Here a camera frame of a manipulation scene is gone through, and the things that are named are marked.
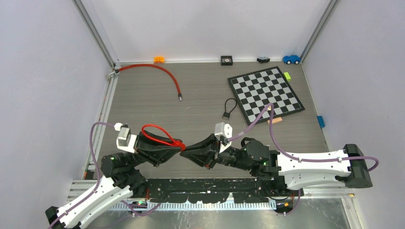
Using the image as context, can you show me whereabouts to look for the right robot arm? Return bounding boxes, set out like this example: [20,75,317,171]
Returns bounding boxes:
[180,135,373,196]

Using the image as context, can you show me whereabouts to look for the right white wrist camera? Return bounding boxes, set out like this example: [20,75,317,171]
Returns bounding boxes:
[214,122,233,154]

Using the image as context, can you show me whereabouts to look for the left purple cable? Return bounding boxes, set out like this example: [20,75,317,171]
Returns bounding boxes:
[47,122,165,229]

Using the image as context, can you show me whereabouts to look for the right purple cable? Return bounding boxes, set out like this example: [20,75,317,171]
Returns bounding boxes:
[226,103,380,217]

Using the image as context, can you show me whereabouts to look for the red hose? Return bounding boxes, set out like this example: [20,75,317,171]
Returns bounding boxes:
[107,63,183,102]

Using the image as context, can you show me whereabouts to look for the blue toy car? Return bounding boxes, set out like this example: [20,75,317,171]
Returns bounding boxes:
[282,55,301,64]

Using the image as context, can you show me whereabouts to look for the small black toy car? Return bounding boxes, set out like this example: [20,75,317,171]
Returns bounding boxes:
[256,57,270,63]

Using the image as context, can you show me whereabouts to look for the purple cable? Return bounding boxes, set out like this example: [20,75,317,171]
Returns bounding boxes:
[47,122,165,229]
[226,103,380,217]

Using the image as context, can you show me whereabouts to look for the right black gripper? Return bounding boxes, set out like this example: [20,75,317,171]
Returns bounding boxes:
[180,133,251,171]

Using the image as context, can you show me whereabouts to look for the lime green block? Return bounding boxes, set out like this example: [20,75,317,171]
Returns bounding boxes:
[283,72,291,82]

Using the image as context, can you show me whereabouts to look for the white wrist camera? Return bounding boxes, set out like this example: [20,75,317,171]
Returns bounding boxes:
[214,122,233,154]
[114,123,138,153]

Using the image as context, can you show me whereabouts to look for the aluminium front rail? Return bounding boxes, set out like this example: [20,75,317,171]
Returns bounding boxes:
[68,177,355,213]

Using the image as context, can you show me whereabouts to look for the black cable padlock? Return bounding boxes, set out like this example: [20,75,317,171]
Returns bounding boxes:
[222,98,238,120]

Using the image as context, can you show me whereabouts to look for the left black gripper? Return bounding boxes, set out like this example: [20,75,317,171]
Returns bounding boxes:
[126,129,183,168]

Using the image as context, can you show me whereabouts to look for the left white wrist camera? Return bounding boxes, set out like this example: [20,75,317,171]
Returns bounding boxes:
[114,123,138,153]

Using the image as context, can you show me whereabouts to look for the red cable padlock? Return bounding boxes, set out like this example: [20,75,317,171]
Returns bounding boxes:
[141,124,186,151]

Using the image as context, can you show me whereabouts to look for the orange toy block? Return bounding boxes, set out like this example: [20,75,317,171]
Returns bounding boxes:
[153,56,165,63]

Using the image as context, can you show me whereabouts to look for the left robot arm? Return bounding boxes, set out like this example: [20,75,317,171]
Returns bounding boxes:
[45,126,185,229]

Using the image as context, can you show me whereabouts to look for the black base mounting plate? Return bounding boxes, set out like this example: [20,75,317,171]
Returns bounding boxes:
[116,177,304,204]

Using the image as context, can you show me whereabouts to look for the black white chessboard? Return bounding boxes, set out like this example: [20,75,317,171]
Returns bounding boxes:
[227,66,305,125]

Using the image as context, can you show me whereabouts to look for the tan wooden block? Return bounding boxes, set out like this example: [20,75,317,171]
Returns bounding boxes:
[267,117,282,124]

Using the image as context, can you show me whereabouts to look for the small black box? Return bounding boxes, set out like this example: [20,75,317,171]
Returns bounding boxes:
[220,56,233,66]

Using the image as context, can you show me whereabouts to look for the blue toy brick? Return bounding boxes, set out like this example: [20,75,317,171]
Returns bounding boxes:
[317,115,326,129]

